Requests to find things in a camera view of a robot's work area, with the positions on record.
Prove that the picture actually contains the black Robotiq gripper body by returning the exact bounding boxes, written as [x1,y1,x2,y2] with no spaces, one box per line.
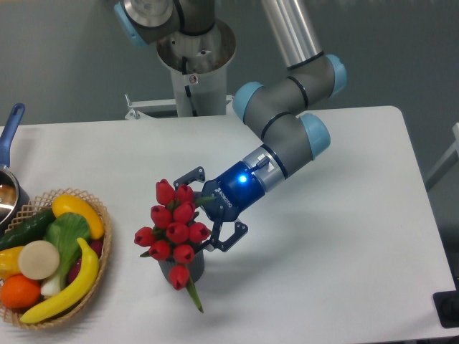
[202,161,265,222]

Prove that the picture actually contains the green cucumber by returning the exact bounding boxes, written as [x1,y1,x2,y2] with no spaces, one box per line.
[1,209,55,250]

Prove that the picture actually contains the woven wicker basket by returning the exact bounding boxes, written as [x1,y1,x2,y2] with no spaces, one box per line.
[1,188,112,330]

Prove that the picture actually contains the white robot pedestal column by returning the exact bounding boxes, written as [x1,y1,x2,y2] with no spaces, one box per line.
[156,19,236,118]

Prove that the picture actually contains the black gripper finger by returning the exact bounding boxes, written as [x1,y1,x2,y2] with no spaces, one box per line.
[174,166,206,186]
[195,220,248,253]

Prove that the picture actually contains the dark grey ribbed vase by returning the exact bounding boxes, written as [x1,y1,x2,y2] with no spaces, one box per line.
[158,251,205,282]

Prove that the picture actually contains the white metal base frame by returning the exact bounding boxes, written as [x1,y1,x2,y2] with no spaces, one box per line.
[123,92,237,120]

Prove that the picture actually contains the yellow banana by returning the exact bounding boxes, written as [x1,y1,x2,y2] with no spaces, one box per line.
[20,238,99,324]

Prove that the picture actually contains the green bok choy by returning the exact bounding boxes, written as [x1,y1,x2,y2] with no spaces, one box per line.
[41,212,90,298]

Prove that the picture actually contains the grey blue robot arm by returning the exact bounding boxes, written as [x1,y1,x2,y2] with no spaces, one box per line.
[114,1,347,251]

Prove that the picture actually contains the red tulip bouquet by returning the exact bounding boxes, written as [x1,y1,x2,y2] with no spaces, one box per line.
[134,179,215,312]

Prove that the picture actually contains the blue handled saucepan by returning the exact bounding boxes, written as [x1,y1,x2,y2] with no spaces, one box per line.
[1,103,29,236]

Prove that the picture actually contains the black device at edge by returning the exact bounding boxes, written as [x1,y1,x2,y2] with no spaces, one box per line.
[432,290,458,328]

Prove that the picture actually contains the dark red vegetable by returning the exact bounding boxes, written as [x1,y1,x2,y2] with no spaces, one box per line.
[67,239,103,285]

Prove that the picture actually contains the orange fruit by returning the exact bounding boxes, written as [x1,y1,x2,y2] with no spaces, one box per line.
[1,274,41,310]

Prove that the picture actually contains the beige round slice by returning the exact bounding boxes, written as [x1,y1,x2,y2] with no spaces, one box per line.
[18,240,60,280]

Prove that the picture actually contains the yellow pepper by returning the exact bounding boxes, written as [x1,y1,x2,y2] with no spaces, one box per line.
[0,246,24,280]

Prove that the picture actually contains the white frame at right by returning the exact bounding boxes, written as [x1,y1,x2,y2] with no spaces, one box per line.
[424,123,458,192]

